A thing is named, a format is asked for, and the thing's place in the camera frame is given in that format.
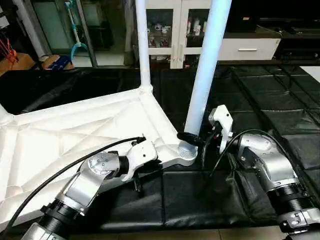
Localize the white plastic table leg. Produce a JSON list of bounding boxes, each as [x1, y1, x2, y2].
[[135, 0, 154, 94], [0, 102, 11, 122], [177, 0, 234, 162]]

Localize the white plastic table top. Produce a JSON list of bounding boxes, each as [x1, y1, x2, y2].
[[0, 83, 201, 234]]

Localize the black work mat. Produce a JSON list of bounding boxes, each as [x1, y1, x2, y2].
[[0, 61, 320, 229]]

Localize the white drawer unit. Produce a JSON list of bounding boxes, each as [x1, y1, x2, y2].
[[217, 36, 283, 62]]

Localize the white glass-door cabinet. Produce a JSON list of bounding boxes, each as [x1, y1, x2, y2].
[[132, 0, 227, 70]]

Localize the white flat panel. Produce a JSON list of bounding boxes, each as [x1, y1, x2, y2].
[[300, 65, 320, 84]]

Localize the black speaker box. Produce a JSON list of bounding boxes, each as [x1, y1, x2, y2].
[[225, 0, 262, 34]]

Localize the blue and yellow box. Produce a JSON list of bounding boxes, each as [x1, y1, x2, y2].
[[42, 54, 74, 72]]

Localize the brown wooden desk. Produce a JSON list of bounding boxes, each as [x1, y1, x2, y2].
[[0, 52, 37, 77]]

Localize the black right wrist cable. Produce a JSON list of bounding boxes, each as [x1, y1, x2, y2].
[[200, 128, 307, 184]]

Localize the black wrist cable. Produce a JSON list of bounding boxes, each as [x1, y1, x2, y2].
[[0, 135, 148, 239], [200, 128, 307, 184]]

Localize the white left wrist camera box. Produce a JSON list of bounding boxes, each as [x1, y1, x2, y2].
[[120, 138, 161, 183]]

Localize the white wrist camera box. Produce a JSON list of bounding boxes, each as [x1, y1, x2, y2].
[[208, 104, 234, 155], [120, 138, 161, 183]]

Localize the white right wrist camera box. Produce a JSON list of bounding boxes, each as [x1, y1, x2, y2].
[[208, 104, 234, 155]]

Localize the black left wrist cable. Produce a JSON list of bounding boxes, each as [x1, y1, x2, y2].
[[0, 135, 148, 239]]

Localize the teal long-handled dustpan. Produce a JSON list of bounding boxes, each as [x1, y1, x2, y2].
[[67, 0, 91, 62]]

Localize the red cables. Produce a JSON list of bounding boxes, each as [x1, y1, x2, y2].
[[0, 37, 19, 64]]

